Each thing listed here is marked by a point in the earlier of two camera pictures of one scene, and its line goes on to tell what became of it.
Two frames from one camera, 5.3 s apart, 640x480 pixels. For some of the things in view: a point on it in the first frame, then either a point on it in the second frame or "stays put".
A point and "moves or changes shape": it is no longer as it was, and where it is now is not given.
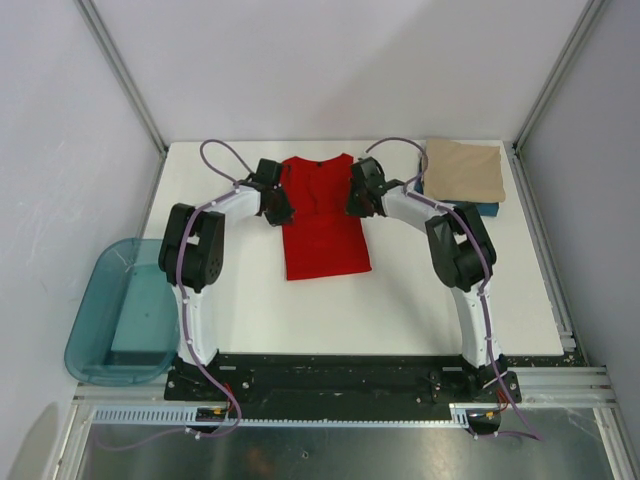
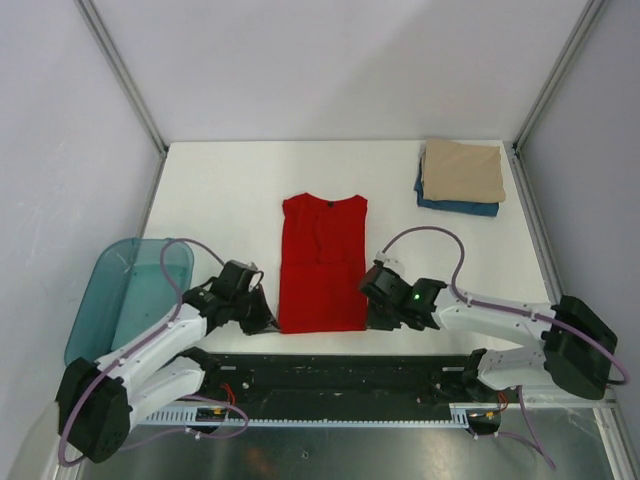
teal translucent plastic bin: [125, 325] stays put
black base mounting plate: [339, 380] stays put
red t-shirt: [321, 239] moves or changes shape
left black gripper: [284, 215] → [263, 321]
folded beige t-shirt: [458, 171] stays put
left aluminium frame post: [97, 28] stays put
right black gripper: [351, 208] → [376, 322]
